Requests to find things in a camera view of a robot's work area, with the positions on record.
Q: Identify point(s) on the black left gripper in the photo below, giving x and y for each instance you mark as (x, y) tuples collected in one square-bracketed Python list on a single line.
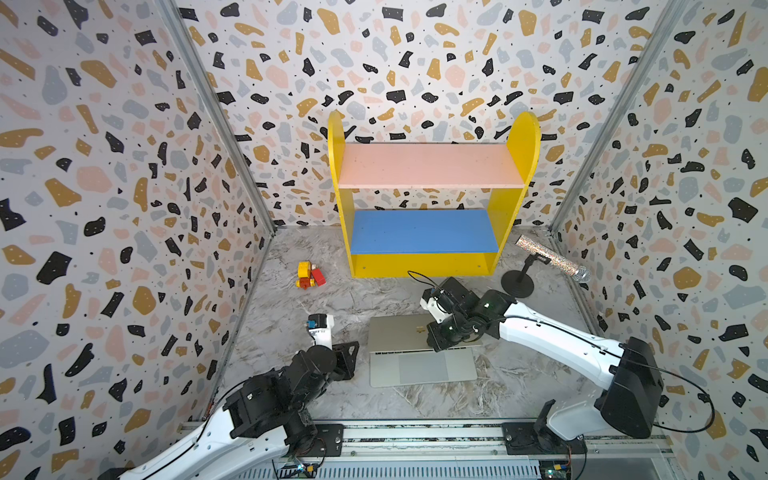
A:
[(342, 354)]

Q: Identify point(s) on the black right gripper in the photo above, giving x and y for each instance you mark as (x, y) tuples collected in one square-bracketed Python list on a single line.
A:
[(435, 342)]

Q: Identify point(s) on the silver laptop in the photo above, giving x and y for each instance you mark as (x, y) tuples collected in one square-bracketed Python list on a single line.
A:
[(400, 356)]

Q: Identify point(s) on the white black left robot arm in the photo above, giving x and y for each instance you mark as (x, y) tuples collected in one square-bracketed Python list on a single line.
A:
[(262, 419)]

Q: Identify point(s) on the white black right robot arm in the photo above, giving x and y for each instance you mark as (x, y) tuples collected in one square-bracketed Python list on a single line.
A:
[(627, 382)]

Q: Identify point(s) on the green circuit board left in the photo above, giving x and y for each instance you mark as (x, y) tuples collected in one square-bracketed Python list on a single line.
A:
[(297, 471)]

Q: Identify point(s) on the green circuit board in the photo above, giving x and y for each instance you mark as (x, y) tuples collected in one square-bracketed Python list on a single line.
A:
[(554, 470), (297, 471)]

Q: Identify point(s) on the red yellow toy block vehicle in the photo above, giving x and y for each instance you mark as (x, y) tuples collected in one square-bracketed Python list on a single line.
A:
[(309, 275)]

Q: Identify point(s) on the yellow shelf pink blue boards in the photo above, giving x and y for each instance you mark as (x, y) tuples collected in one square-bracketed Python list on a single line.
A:
[(442, 209)]

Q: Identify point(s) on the green circuit board right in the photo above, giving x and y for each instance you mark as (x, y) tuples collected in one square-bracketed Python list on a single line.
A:
[(554, 470)]

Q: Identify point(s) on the grey metal corner profile left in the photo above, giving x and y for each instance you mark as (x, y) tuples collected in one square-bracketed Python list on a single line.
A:
[(169, 13)]

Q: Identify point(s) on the grey metal corner profile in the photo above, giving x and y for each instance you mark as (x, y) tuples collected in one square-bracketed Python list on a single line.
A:
[(670, 15), (169, 13)]

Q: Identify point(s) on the grey metal corner profile right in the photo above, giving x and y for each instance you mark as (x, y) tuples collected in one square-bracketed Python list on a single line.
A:
[(670, 15)]

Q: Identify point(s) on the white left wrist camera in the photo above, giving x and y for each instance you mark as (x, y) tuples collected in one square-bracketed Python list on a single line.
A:
[(319, 327)]

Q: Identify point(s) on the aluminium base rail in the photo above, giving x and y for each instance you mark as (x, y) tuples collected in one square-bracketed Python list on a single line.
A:
[(475, 449)]

